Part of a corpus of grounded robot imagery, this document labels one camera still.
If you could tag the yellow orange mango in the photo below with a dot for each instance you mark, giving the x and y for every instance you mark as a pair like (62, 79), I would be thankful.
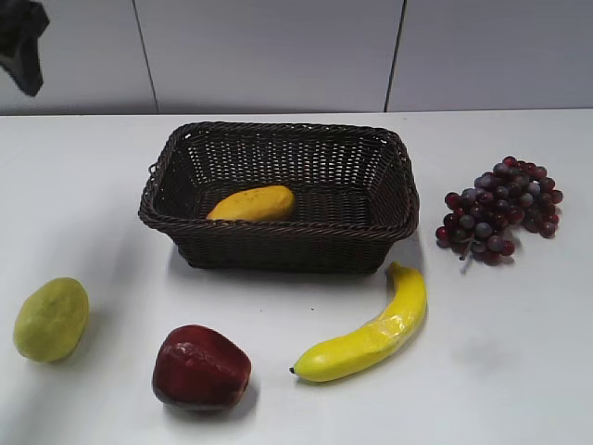
(261, 204)

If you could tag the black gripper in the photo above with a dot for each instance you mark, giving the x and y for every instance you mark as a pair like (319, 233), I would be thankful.
(22, 25)

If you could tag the purple red grape bunch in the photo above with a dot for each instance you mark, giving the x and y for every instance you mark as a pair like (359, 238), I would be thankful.
(480, 219)

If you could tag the dark brown woven basket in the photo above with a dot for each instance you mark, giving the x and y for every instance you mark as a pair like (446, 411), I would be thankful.
(354, 189)

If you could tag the dark red apple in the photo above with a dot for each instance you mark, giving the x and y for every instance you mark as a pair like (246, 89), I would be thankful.
(199, 369)

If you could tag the yellow banana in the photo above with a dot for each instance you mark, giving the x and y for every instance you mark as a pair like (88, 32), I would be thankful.
(373, 342)

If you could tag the yellow green lemon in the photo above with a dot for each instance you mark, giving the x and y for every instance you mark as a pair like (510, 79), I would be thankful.
(51, 320)

